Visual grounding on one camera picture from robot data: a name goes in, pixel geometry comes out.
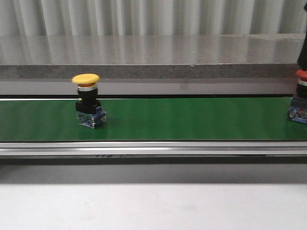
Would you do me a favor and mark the white corrugated curtain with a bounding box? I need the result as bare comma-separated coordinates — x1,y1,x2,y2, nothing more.
0,0,307,36

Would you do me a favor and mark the yellow mushroom push button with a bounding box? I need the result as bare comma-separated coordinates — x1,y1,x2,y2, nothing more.
72,73,106,129

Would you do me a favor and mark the red mushroom push button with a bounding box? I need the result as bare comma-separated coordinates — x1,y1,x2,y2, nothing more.
288,69,307,124

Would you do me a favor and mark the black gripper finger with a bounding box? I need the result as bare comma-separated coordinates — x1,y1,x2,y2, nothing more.
296,2,307,72

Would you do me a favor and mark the grey speckled stone counter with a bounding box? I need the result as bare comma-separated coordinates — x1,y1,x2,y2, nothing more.
0,34,304,97

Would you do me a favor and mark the green conveyor belt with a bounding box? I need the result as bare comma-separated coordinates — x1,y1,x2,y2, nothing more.
0,96,307,166

